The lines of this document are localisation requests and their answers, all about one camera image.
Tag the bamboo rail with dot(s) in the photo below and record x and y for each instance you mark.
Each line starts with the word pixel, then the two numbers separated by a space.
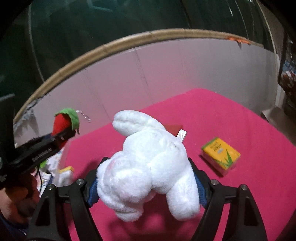
pixel 120 45

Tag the red chili plush toy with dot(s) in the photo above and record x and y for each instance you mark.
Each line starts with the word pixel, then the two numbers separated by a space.
pixel 65 121

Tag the white plush bunny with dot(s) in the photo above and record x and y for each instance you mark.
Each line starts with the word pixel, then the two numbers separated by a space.
pixel 152 161

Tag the white panel board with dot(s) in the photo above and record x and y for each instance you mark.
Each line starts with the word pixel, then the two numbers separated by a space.
pixel 140 77

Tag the person's left hand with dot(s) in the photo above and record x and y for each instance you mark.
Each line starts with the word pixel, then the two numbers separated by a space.
pixel 19 202

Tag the dark red box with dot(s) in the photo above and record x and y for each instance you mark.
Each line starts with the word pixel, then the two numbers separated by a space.
pixel 177 131

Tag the orange cloth scrap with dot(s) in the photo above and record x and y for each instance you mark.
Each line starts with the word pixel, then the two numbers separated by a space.
pixel 239 40

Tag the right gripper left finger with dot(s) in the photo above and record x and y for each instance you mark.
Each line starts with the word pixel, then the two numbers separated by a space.
pixel 49 221

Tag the grey cloth on rail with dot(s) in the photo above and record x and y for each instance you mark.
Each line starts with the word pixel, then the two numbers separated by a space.
pixel 25 115

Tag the blue white medicine box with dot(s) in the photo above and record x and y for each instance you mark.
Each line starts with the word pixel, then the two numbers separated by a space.
pixel 46 179

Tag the yellow tissue pack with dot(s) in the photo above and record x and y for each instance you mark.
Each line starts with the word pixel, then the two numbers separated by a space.
pixel 220 155

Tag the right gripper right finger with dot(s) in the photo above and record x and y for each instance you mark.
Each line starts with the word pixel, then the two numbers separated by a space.
pixel 244 221

